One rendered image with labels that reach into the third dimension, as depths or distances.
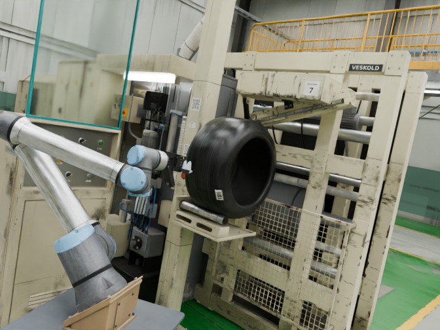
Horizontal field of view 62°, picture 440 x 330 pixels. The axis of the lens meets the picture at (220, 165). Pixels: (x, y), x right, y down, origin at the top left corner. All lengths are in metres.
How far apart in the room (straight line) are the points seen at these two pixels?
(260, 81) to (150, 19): 10.64
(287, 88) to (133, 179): 1.16
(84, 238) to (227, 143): 0.86
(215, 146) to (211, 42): 0.71
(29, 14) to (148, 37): 3.60
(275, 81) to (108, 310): 1.56
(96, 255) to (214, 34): 1.46
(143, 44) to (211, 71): 10.35
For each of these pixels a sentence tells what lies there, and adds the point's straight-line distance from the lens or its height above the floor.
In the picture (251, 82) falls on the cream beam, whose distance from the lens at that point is 2.36.
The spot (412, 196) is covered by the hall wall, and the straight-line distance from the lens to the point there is 11.16.
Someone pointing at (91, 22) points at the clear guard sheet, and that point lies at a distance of 2.24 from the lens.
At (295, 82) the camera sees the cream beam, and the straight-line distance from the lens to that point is 2.20.
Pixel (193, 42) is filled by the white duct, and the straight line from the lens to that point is 2.84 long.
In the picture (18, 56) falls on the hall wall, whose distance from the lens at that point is 10.95.
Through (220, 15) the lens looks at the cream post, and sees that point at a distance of 2.33.
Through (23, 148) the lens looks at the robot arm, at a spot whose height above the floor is 1.15.
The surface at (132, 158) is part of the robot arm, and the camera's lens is 1.59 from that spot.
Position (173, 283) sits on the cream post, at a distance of 2.45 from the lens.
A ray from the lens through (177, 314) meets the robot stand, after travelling 1.63.
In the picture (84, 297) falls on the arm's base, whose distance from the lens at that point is 1.40.
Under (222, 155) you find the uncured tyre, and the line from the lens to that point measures 1.86.
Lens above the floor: 1.37
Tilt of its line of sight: 5 degrees down
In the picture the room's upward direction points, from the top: 10 degrees clockwise
